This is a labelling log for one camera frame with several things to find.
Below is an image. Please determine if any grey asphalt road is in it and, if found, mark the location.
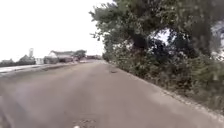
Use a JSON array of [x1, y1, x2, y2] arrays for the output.
[[0, 60, 224, 128]]

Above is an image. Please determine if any white building with dark roof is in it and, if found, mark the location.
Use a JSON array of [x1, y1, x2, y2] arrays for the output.
[[43, 49, 78, 65]]

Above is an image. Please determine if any large tree with hedge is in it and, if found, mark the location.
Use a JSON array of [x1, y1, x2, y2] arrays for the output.
[[89, 0, 224, 113]]

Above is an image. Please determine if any pale tower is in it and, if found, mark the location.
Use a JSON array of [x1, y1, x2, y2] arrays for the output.
[[28, 47, 35, 59]]

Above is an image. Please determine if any pale flat ground strip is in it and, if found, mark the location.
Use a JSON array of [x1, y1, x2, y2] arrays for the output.
[[0, 63, 68, 75]]

